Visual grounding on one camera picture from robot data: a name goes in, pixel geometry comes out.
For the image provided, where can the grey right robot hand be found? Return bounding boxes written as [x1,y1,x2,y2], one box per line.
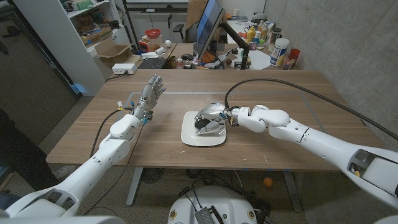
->
[193,102,233,135]

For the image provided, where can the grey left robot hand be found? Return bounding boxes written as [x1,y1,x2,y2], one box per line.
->
[132,73,167,118]

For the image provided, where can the white square paper plate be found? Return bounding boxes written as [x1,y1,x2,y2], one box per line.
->
[180,110,227,147]

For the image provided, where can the black keyboard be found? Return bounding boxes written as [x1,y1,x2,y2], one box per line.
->
[137,57,167,70]

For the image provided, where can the white power box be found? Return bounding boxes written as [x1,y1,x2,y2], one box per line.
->
[111,63,138,75]

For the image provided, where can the open plain cardboard box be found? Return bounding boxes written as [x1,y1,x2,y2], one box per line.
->
[93,36,143,68]

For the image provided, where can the red bowl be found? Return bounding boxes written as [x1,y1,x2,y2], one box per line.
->
[144,28,162,39]

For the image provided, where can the black office chair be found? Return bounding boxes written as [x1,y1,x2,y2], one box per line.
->
[172,14,186,41]

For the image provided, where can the printed cardboard box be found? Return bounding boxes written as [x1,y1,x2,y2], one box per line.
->
[81,26,113,47]

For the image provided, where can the yellow mustard bottle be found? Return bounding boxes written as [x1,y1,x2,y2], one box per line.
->
[246,26,257,44]

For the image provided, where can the black computer monitor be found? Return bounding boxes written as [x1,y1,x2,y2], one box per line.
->
[195,0,225,62]

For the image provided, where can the white wipes canister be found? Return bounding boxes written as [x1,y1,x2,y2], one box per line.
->
[269,37,290,67]

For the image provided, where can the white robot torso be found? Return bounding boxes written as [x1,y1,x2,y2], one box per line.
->
[167,185,258,224]

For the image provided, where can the brown jacket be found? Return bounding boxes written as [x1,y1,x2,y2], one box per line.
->
[185,0,229,43]

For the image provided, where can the grey table leg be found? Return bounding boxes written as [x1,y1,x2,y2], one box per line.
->
[282,170,303,213]
[126,167,144,207]

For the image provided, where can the white shelf unit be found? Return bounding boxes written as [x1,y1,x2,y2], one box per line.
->
[12,0,131,96]

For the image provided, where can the person in dark clothes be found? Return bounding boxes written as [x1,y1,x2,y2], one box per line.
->
[0,108,76,192]

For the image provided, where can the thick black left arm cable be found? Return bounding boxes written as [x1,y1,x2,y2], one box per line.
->
[89,107,134,158]

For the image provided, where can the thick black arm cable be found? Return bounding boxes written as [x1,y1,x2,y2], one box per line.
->
[89,107,134,158]
[224,77,398,141]

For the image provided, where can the thin black cable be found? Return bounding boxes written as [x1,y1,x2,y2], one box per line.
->
[81,123,146,216]

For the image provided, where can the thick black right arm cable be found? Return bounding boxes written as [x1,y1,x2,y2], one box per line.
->
[224,77,398,141]

